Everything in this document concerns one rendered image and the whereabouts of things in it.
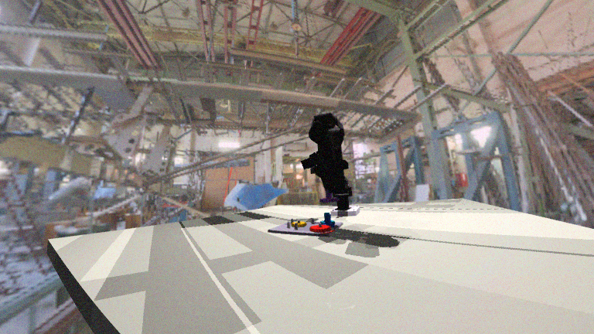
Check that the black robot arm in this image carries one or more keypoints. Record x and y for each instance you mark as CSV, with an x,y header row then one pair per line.
x,y
324,133

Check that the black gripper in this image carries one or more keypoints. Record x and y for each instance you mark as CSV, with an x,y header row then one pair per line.
x,y
329,170

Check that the purple gear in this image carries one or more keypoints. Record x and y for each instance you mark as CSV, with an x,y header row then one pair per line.
x,y
329,198

